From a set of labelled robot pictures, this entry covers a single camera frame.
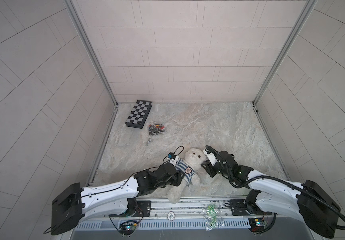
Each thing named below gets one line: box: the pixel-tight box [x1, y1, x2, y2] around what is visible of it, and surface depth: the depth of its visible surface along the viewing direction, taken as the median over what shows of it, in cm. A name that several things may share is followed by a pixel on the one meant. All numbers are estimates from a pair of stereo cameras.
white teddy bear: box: [167, 148, 208, 204], surface depth 80 cm
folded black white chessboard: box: [124, 99, 153, 129], surface depth 107 cm
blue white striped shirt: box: [175, 158, 197, 186], surface depth 78 cm
